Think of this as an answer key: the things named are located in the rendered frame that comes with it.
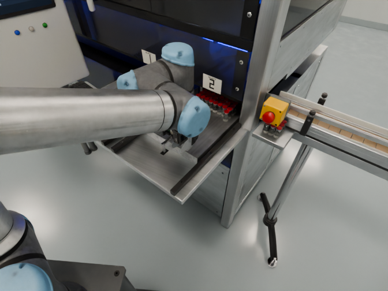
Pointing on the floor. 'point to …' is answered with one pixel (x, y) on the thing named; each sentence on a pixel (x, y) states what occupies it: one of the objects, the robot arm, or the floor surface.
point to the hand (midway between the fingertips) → (186, 146)
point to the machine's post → (254, 94)
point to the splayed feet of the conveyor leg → (269, 231)
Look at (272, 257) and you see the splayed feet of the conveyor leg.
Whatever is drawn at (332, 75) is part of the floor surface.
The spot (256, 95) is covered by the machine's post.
